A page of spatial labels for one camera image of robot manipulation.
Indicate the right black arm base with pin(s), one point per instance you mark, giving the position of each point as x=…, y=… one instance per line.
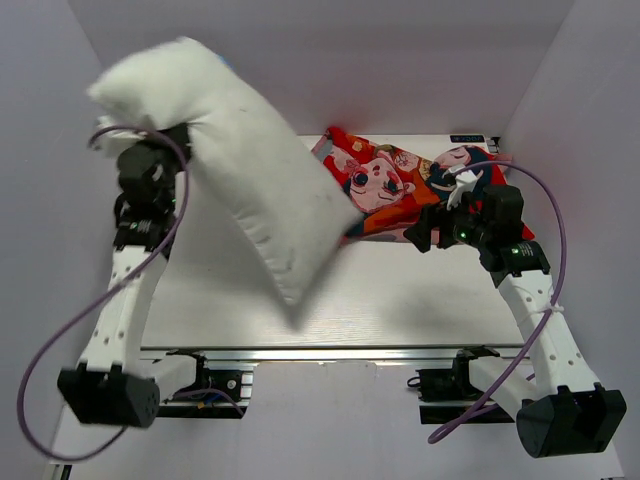
x=441, y=380

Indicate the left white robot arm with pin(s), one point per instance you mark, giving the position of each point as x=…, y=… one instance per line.
x=109, y=386

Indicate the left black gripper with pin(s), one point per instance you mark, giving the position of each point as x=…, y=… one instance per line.
x=181, y=135

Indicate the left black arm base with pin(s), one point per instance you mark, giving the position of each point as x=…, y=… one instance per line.
x=215, y=392

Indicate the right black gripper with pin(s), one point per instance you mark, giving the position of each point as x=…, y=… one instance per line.
x=420, y=234

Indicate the blue label sticker right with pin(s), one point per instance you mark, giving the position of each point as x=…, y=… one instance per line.
x=467, y=138

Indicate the white pillow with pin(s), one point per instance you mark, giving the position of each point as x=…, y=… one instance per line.
x=264, y=216

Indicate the red cartoon print pillowcase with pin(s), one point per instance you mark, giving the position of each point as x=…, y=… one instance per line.
x=390, y=184

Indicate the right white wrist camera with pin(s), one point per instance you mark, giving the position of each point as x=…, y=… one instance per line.
x=464, y=181

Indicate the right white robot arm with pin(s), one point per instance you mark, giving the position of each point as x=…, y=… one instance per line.
x=564, y=409

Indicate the aluminium table frame rail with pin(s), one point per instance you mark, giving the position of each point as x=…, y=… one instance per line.
x=319, y=354

